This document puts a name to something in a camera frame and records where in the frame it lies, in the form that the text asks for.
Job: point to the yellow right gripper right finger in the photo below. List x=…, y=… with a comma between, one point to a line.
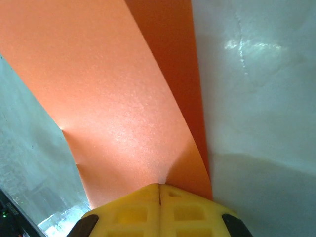
x=192, y=217

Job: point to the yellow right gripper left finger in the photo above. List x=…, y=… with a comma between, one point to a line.
x=128, y=217

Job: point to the orange square paper sheet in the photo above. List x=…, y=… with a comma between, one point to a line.
x=98, y=98

